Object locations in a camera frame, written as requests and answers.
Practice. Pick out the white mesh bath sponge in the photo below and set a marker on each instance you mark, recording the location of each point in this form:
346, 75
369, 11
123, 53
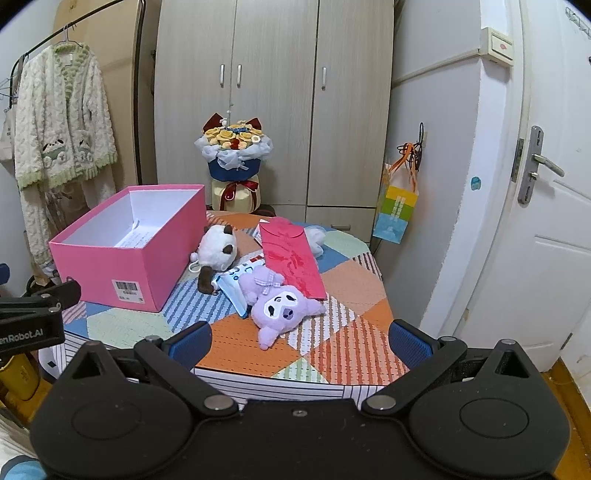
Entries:
316, 239

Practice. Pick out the black clothes rack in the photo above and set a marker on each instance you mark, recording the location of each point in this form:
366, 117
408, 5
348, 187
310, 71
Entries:
115, 50

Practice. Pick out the pink cardboard box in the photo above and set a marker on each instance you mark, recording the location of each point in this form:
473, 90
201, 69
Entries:
130, 250

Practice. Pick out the colourful paper gift bag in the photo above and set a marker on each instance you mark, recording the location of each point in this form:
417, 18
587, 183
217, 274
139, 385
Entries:
399, 194

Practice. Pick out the white brown cat plush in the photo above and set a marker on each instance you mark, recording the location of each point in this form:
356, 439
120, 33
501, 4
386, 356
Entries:
215, 253

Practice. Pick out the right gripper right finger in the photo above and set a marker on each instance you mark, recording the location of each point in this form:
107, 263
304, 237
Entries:
430, 361

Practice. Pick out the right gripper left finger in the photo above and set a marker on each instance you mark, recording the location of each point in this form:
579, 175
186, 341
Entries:
169, 363

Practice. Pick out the silver door handle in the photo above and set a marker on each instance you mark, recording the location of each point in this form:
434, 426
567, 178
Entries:
534, 159

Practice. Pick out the flower bouquet in blue wrap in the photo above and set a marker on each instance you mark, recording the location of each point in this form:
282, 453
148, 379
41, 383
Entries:
234, 153

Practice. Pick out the patchwork tablecloth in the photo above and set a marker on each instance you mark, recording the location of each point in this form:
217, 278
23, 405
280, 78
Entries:
342, 354

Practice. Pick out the white door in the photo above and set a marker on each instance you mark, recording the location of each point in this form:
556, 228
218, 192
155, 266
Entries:
535, 287

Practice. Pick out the beige wooden wardrobe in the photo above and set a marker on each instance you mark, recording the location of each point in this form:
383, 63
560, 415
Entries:
316, 75

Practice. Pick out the purple plush toy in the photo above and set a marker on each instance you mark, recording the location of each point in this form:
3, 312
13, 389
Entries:
275, 307

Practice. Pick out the cream knit cardigan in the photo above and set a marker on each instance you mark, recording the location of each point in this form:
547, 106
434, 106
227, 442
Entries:
63, 141

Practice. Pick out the blue white plastic bag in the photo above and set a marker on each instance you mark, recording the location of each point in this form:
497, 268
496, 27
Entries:
227, 282

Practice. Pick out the wall light switch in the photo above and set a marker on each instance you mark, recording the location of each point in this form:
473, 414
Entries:
496, 47

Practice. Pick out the red envelope packet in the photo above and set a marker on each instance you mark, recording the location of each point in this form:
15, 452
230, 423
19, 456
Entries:
286, 250

